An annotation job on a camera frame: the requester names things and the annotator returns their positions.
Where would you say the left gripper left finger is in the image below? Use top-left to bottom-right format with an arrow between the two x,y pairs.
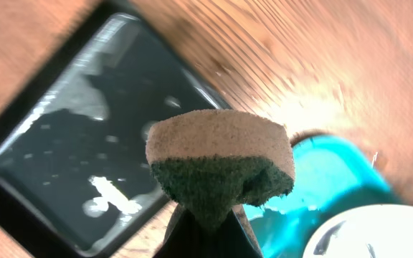
153,204 -> 204,258

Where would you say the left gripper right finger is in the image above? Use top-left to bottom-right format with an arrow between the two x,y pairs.
214,205 -> 262,258

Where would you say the dark green sponge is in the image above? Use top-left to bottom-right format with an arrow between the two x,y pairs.
146,110 -> 295,231

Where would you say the white plate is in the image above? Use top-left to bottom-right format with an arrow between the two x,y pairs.
303,204 -> 413,258

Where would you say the teal plastic serving tray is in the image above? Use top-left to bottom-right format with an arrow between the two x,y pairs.
244,135 -> 401,258

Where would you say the black water tray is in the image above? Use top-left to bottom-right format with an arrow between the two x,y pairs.
0,1 -> 228,257

